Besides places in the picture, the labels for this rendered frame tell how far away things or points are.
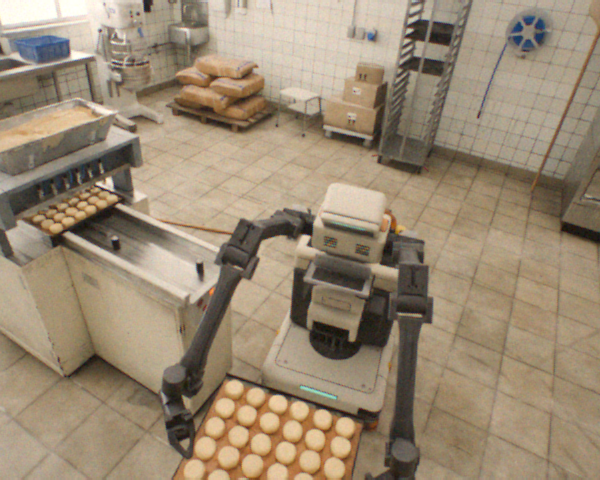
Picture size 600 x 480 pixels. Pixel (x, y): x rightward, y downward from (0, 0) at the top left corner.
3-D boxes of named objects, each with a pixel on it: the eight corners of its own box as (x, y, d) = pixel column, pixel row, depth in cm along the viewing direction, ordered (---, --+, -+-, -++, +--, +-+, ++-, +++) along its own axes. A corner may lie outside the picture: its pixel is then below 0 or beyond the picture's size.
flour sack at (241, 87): (240, 101, 492) (240, 86, 482) (209, 94, 504) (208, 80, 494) (268, 86, 546) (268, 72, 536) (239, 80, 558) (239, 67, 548)
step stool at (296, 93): (324, 127, 547) (328, 92, 520) (303, 137, 517) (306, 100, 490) (296, 118, 567) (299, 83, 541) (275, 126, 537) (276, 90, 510)
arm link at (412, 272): (436, 264, 105) (394, 261, 107) (431, 318, 107) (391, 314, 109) (422, 242, 148) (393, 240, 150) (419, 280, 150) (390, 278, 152)
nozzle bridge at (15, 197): (-26, 240, 186) (-57, 171, 166) (105, 177, 239) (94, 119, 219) (20, 267, 174) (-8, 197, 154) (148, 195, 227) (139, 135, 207)
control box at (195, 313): (188, 324, 175) (185, 300, 167) (224, 291, 193) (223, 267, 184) (195, 328, 174) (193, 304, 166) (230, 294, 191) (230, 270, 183)
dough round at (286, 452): (282, 469, 101) (282, 465, 100) (271, 451, 104) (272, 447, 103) (299, 458, 104) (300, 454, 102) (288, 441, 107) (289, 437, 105)
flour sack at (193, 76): (201, 90, 512) (200, 76, 502) (174, 83, 527) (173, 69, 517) (236, 77, 565) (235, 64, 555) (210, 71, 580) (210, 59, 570)
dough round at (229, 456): (214, 465, 101) (214, 461, 100) (224, 446, 105) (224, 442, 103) (233, 473, 100) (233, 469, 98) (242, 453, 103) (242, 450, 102)
